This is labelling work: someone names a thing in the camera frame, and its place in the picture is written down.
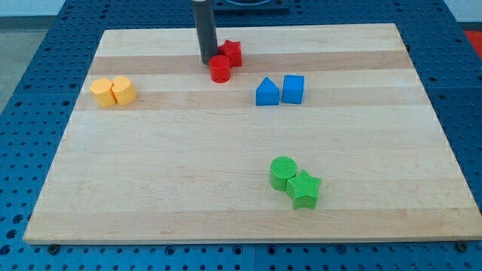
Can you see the yellow cylinder block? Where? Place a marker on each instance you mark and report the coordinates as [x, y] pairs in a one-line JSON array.
[[123, 90]]

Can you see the green cylinder block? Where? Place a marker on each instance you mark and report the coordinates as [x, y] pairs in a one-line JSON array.
[[282, 169]]

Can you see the blue triangular prism block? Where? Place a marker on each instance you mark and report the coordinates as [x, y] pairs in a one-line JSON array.
[[267, 93]]

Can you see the yellow hexagon block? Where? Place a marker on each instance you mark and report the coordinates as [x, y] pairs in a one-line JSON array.
[[101, 90]]

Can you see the blue cube block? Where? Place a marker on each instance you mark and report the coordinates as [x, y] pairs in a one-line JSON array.
[[293, 89]]

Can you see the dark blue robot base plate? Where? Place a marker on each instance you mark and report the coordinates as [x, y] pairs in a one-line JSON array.
[[251, 5]]

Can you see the light wooden board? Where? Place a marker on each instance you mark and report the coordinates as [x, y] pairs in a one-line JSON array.
[[188, 161]]

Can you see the red cylinder block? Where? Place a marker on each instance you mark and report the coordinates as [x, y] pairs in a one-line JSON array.
[[220, 69]]

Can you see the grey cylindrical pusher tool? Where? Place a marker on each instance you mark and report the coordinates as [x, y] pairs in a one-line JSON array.
[[204, 19]]

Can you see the red star block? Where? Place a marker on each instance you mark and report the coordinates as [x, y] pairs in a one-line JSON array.
[[233, 51]]

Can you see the green star block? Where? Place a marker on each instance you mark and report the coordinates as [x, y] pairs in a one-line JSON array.
[[303, 190]]

